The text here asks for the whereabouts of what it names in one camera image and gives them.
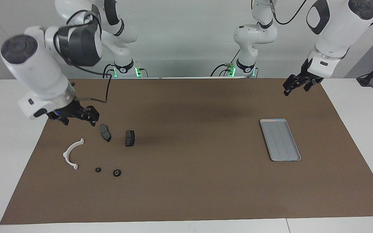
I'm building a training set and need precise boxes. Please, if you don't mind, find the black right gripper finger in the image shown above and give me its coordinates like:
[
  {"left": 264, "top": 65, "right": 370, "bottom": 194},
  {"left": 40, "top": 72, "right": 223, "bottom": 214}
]
[
  {"left": 46, "top": 112, "right": 70, "bottom": 126},
  {"left": 82, "top": 105, "right": 100, "bottom": 127}
]

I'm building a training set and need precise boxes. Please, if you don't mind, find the silver metal tray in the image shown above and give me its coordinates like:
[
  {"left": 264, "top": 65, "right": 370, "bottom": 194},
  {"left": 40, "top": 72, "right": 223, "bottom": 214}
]
[{"left": 259, "top": 118, "right": 302, "bottom": 162}]

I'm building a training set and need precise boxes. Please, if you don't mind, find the curved dark brake pad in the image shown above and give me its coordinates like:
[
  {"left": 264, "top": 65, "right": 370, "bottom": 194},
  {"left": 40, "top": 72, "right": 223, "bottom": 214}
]
[{"left": 99, "top": 124, "right": 112, "bottom": 142}]

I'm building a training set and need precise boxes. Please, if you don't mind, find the rectangular dark brake pad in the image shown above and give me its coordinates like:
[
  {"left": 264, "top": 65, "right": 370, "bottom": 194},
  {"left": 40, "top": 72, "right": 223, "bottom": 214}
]
[{"left": 125, "top": 130, "right": 136, "bottom": 147}]

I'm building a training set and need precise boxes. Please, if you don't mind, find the brown table mat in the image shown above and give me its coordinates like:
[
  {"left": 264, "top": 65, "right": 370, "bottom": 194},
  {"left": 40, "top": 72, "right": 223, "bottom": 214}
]
[{"left": 0, "top": 78, "right": 373, "bottom": 225}]

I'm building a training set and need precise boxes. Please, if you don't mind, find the white curved plastic bracket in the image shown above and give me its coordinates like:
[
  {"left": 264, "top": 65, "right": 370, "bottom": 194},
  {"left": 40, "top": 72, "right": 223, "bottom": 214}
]
[{"left": 62, "top": 138, "right": 85, "bottom": 171}]

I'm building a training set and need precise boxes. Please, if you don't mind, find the black right arm base cable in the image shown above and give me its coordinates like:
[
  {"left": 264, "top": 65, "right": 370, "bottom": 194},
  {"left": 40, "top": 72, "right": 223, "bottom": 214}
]
[{"left": 102, "top": 63, "right": 149, "bottom": 79}]

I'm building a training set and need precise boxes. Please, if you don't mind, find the black arm base cable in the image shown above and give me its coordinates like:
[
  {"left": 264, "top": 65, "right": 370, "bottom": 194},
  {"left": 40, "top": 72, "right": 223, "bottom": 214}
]
[
  {"left": 102, "top": 63, "right": 149, "bottom": 79},
  {"left": 210, "top": 49, "right": 241, "bottom": 77}
]

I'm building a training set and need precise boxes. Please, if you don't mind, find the black left arm base cable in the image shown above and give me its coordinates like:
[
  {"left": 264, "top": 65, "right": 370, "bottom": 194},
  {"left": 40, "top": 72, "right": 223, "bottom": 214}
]
[{"left": 210, "top": 49, "right": 241, "bottom": 77}]

